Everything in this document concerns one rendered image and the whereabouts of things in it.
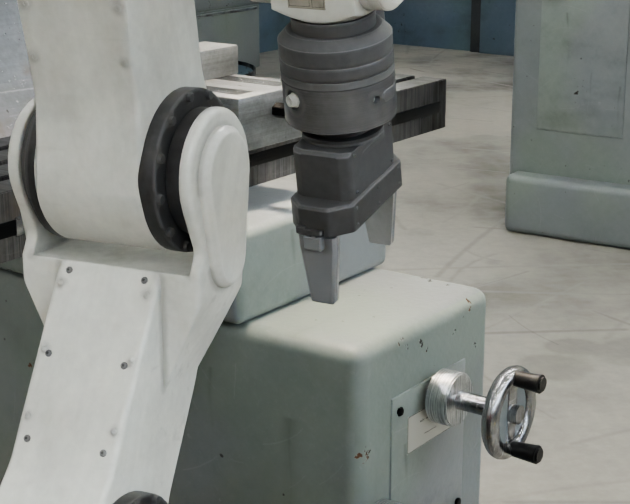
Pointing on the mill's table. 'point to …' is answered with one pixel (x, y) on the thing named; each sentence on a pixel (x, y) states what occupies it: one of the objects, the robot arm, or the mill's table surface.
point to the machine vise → (254, 107)
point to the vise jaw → (218, 59)
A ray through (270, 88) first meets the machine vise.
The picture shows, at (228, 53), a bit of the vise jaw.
